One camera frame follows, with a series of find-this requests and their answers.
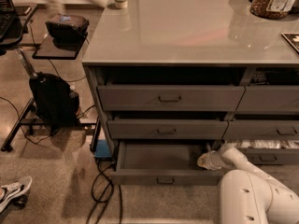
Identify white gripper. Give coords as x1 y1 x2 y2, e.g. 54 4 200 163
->
197 150 231 171

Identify grey drawer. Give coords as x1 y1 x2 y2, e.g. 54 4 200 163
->
237 140 299 165
111 140 223 186
107 119 228 139
97 85 245 111
237 85 299 112
223 119 299 140

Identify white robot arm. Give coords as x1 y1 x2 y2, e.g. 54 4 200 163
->
197 143 299 224

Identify grey drawer cabinet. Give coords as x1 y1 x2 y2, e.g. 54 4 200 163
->
81 0 299 166

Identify blue box on floor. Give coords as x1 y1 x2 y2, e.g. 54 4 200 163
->
94 140 111 159

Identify dark magazine on counter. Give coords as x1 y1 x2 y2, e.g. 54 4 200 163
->
281 33 299 53

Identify black backpack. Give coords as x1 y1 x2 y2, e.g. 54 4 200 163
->
29 72 79 134

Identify clear jar of nuts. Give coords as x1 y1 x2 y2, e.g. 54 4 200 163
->
250 0 296 19

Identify black pouch on tray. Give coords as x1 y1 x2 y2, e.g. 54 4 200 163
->
46 14 90 44

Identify black caster wheel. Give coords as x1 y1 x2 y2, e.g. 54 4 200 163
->
13 195 28 209

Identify white sneaker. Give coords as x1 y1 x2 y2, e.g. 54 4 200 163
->
0 175 33 213

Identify black laptop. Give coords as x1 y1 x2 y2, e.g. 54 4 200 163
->
0 0 18 40

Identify black floor cables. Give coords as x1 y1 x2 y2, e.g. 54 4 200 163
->
85 161 124 224

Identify black desk frame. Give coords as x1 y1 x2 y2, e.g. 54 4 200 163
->
0 49 98 153

